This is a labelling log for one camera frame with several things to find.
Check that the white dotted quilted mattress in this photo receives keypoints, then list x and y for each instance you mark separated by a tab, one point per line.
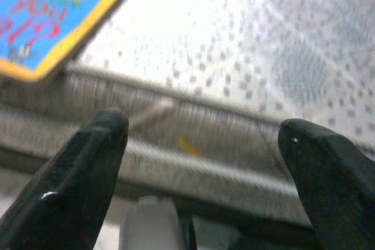
205	42

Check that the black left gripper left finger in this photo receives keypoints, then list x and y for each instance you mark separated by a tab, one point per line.
64	179

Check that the grey bed base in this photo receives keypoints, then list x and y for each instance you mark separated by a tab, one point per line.
175	171

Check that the blue yellow-edged children's book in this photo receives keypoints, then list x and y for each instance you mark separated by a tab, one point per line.
49	13

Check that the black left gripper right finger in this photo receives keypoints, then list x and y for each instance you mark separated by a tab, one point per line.
337	188

